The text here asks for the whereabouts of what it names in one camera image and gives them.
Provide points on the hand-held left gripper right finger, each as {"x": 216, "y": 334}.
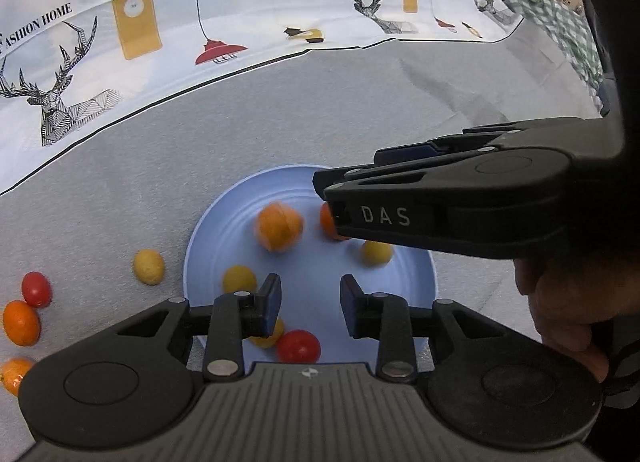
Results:
{"x": 350, "y": 302}

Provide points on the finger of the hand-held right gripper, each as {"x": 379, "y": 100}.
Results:
{"x": 405, "y": 154}
{"x": 450, "y": 159}

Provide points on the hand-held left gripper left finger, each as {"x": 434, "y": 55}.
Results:
{"x": 272, "y": 302}

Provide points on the yellow cherry tomato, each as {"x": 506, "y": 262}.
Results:
{"x": 265, "y": 342}
{"x": 377, "y": 253}
{"x": 148, "y": 267}
{"x": 239, "y": 279}

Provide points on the light blue plate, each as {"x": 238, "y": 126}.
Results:
{"x": 310, "y": 287}

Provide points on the red cherry tomato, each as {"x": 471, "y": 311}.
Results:
{"x": 36, "y": 288}
{"x": 298, "y": 347}

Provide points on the small round orange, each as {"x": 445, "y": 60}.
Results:
{"x": 277, "y": 227}

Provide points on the orange cherry tomato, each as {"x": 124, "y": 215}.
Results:
{"x": 21, "y": 323}
{"x": 15, "y": 376}
{"x": 330, "y": 222}

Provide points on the person's right hand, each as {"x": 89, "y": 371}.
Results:
{"x": 565, "y": 302}

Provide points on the green checked cloth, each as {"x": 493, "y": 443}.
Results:
{"x": 555, "y": 16}

